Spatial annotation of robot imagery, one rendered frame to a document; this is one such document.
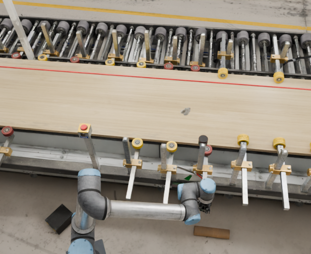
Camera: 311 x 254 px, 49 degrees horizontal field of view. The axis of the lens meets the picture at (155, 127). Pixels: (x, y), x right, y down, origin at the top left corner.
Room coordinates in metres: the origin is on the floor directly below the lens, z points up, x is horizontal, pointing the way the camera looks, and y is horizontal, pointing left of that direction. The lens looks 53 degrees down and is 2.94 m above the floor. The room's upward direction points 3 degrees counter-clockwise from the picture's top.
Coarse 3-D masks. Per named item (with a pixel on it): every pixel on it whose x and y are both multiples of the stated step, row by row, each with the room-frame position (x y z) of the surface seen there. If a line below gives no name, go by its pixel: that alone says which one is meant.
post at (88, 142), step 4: (84, 140) 1.30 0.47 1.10; (88, 140) 1.29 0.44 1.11; (88, 144) 1.29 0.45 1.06; (92, 144) 1.32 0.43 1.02; (88, 148) 1.29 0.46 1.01; (92, 148) 1.30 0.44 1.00; (92, 152) 1.29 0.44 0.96; (92, 156) 1.29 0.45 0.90; (96, 156) 1.32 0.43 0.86; (92, 160) 1.29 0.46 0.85; (96, 160) 1.30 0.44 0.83; (96, 164) 1.29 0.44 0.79; (96, 168) 1.29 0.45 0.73
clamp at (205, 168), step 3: (195, 165) 1.20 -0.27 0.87; (204, 165) 1.20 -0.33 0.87; (207, 165) 1.19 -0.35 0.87; (210, 165) 1.19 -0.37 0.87; (195, 168) 1.18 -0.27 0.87; (204, 168) 1.17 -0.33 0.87; (207, 168) 1.17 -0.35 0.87; (198, 171) 1.16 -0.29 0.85; (201, 171) 1.16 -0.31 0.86; (204, 171) 1.15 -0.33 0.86; (207, 171) 1.15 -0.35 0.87; (210, 171) 1.15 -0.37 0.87; (207, 174) 1.15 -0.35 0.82; (210, 174) 1.15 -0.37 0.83
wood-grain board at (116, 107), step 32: (0, 64) 2.31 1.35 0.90; (32, 64) 2.29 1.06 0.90; (64, 64) 2.27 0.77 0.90; (0, 96) 1.92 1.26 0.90; (32, 96) 1.90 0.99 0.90; (64, 96) 1.88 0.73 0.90; (96, 96) 1.87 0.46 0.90; (128, 96) 1.85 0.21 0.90; (160, 96) 1.83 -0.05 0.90; (192, 96) 1.82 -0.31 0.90; (224, 96) 1.80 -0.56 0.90; (256, 96) 1.79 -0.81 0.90; (288, 96) 1.77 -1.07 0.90; (32, 128) 1.57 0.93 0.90; (64, 128) 1.56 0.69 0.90; (96, 128) 1.54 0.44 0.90; (128, 128) 1.53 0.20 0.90; (160, 128) 1.52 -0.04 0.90; (192, 128) 1.50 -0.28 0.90; (224, 128) 1.49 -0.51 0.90; (256, 128) 1.47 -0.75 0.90; (288, 128) 1.46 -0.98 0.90
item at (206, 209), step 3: (201, 204) 0.87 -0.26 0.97; (204, 204) 0.84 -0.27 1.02; (207, 204) 0.84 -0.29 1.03; (210, 204) 0.86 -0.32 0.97; (201, 207) 0.85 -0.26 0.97; (204, 207) 0.84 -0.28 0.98; (207, 207) 0.84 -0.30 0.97; (201, 210) 0.84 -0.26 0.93; (204, 210) 0.84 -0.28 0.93; (207, 210) 0.83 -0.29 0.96; (207, 213) 0.83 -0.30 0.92
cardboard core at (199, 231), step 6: (198, 228) 1.04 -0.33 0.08; (204, 228) 1.03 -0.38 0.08; (210, 228) 1.03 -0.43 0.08; (216, 228) 1.03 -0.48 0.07; (198, 234) 0.99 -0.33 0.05; (204, 234) 0.99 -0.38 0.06; (210, 234) 0.98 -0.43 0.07; (216, 234) 0.98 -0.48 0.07; (222, 234) 0.98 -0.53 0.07; (228, 234) 0.97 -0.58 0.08
